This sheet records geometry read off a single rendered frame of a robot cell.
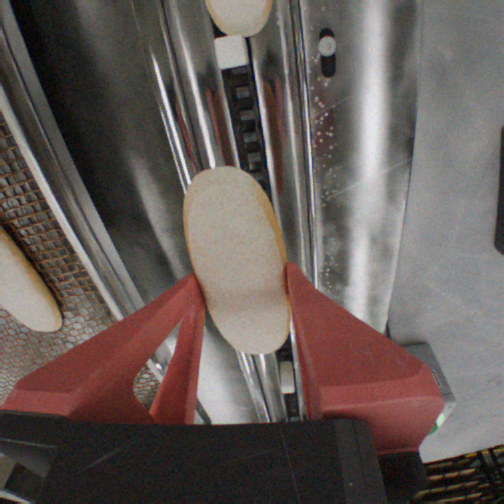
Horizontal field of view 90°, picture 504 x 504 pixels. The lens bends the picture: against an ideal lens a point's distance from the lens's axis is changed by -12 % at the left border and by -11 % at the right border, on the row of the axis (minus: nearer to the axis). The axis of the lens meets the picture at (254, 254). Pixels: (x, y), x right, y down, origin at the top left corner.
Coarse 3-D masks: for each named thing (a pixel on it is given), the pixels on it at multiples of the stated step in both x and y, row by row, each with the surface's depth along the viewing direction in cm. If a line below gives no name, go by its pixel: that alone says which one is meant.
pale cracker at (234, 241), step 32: (192, 192) 9; (224, 192) 9; (256, 192) 9; (192, 224) 10; (224, 224) 10; (256, 224) 10; (192, 256) 11; (224, 256) 10; (256, 256) 10; (224, 288) 11; (256, 288) 11; (288, 288) 12; (224, 320) 12; (256, 320) 12; (288, 320) 13; (256, 352) 14
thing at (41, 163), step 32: (0, 64) 10; (0, 96) 11; (0, 128) 12; (32, 128) 12; (32, 160) 12; (32, 192) 14; (64, 192) 14; (0, 224) 14; (32, 224) 15; (64, 224) 15; (32, 256) 16; (64, 256) 16; (96, 256) 16; (96, 320) 19; (0, 352) 20
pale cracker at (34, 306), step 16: (0, 240) 14; (0, 256) 14; (16, 256) 15; (0, 272) 15; (16, 272) 15; (32, 272) 16; (0, 288) 15; (16, 288) 15; (32, 288) 16; (16, 304) 16; (32, 304) 16; (48, 304) 17; (32, 320) 17; (48, 320) 17
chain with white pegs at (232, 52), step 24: (216, 48) 12; (240, 48) 12; (240, 72) 15; (240, 96) 15; (240, 120) 16; (240, 144) 17; (264, 168) 18; (288, 336) 27; (288, 360) 30; (288, 384) 27; (288, 408) 36
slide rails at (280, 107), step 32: (192, 0) 12; (288, 0) 12; (192, 32) 13; (288, 32) 13; (192, 64) 14; (256, 64) 14; (288, 64) 13; (192, 96) 15; (224, 96) 14; (288, 96) 14; (224, 128) 15; (288, 128) 15; (224, 160) 17; (288, 160) 16; (288, 192) 18; (288, 224) 19; (288, 256) 20
